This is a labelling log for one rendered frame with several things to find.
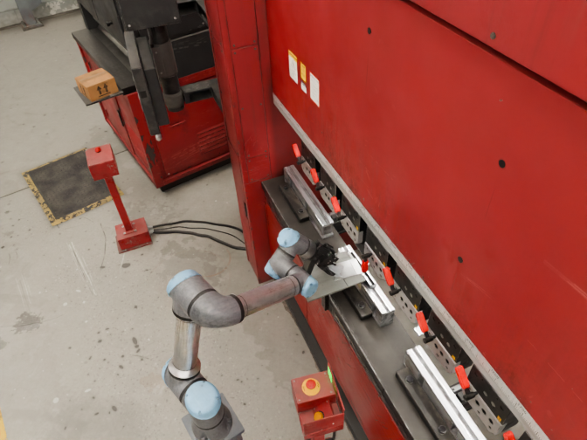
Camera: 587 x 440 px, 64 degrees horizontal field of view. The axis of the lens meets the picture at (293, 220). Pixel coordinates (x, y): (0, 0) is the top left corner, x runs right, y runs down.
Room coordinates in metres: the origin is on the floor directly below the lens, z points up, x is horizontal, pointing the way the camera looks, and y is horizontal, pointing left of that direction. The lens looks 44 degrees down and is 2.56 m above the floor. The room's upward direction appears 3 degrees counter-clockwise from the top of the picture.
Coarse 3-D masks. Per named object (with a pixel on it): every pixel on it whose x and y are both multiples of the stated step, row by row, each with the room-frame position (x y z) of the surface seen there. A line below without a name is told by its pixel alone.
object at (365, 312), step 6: (348, 288) 1.26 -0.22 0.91; (354, 288) 1.26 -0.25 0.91; (348, 294) 1.23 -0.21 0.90; (354, 294) 1.22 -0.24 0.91; (360, 294) 1.22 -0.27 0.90; (354, 300) 1.19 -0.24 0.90; (360, 300) 1.19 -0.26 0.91; (354, 306) 1.17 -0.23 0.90; (366, 306) 1.16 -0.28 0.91; (360, 312) 1.13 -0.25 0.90; (366, 312) 1.13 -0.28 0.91; (360, 318) 1.12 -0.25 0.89; (366, 318) 1.12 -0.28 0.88
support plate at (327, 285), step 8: (336, 256) 1.36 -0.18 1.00; (344, 256) 1.36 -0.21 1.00; (312, 272) 1.28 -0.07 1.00; (320, 272) 1.28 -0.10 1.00; (320, 280) 1.24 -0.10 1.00; (328, 280) 1.23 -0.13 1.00; (336, 280) 1.23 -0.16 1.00; (352, 280) 1.22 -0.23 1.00; (360, 280) 1.22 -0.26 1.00; (320, 288) 1.19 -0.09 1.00; (328, 288) 1.19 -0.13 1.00; (336, 288) 1.19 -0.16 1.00; (344, 288) 1.19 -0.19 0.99; (312, 296) 1.16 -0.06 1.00; (320, 296) 1.15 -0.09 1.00
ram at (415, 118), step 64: (320, 0) 1.58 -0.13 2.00; (384, 0) 1.22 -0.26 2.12; (320, 64) 1.58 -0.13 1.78; (384, 64) 1.20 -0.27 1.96; (448, 64) 0.96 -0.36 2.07; (512, 64) 0.81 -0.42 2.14; (320, 128) 1.58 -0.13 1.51; (384, 128) 1.17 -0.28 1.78; (448, 128) 0.92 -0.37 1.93; (512, 128) 0.76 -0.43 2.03; (576, 128) 0.65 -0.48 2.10; (384, 192) 1.13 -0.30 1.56; (448, 192) 0.88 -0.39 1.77; (512, 192) 0.71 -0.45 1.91; (576, 192) 0.60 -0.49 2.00; (448, 256) 0.82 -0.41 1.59; (512, 256) 0.66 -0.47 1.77; (576, 256) 0.55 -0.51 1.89; (512, 320) 0.60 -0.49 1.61; (576, 320) 0.50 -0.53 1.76; (512, 384) 0.53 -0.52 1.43; (576, 384) 0.43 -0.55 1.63
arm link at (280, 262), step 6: (276, 252) 1.19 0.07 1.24; (282, 252) 1.18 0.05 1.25; (270, 258) 1.19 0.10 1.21; (276, 258) 1.17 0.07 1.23; (282, 258) 1.17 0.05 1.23; (288, 258) 1.17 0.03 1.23; (270, 264) 1.16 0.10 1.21; (276, 264) 1.15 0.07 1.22; (282, 264) 1.14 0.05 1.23; (288, 264) 1.14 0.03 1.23; (294, 264) 1.14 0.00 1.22; (270, 270) 1.14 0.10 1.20; (276, 270) 1.14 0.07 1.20; (282, 270) 1.12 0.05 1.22; (276, 276) 1.13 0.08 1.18; (282, 276) 1.11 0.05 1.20
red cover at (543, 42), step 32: (416, 0) 1.07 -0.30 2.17; (448, 0) 0.97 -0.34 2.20; (480, 0) 0.89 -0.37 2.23; (512, 0) 0.82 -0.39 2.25; (544, 0) 0.76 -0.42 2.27; (576, 0) 0.71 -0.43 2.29; (480, 32) 0.87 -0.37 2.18; (512, 32) 0.80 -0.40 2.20; (544, 32) 0.74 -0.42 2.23; (576, 32) 0.69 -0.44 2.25; (544, 64) 0.72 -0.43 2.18; (576, 64) 0.67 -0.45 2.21; (576, 96) 0.65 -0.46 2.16
